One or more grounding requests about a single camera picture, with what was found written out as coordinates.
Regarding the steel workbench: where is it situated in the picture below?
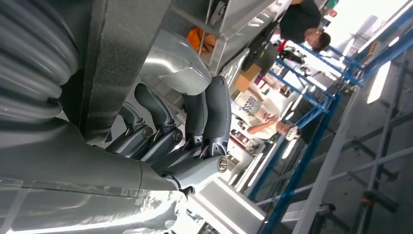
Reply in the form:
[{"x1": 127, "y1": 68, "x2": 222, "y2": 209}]
[{"x1": 171, "y1": 0, "x2": 291, "y2": 77}]

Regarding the blue metal shelf rack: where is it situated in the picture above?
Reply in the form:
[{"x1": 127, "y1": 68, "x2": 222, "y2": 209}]
[{"x1": 246, "y1": 6, "x2": 413, "y2": 234}]

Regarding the orange bag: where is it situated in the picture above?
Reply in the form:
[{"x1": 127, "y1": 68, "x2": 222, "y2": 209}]
[{"x1": 187, "y1": 27, "x2": 217, "y2": 56}]

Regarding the person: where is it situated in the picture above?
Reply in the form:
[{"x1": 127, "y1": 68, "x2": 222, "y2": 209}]
[
  {"x1": 231, "y1": 84, "x2": 302, "y2": 143},
  {"x1": 279, "y1": 0, "x2": 332, "y2": 53}
]

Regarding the brown cardboard box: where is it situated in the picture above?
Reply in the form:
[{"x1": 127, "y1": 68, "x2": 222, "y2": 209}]
[{"x1": 235, "y1": 63, "x2": 263, "y2": 93}]

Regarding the grey scaffold frame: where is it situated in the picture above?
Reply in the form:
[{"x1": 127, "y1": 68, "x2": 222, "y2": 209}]
[{"x1": 258, "y1": 58, "x2": 413, "y2": 234}]

